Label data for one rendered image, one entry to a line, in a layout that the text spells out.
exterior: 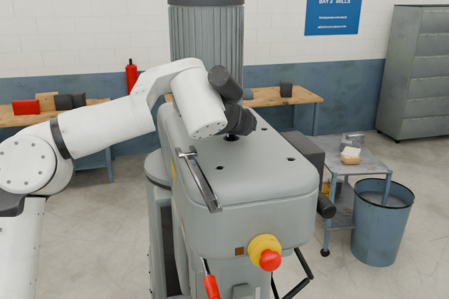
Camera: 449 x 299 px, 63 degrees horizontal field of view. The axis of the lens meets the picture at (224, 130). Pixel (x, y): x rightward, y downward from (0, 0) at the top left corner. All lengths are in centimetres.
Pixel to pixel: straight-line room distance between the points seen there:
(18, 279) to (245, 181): 36
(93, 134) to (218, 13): 48
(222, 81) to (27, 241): 35
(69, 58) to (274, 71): 279
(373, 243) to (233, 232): 277
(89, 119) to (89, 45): 445
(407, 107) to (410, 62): 67
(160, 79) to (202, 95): 7
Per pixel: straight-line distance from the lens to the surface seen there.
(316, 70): 573
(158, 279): 154
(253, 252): 68
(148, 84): 57
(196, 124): 55
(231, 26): 94
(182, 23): 93
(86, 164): 473
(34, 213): 58
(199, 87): 57
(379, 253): 345
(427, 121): 632
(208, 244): 68
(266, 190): 64
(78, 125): 56
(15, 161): 54
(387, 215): 321
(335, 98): 602
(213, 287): 70
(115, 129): 56
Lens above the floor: 220
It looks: 21 degrees down
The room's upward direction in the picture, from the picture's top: straight up
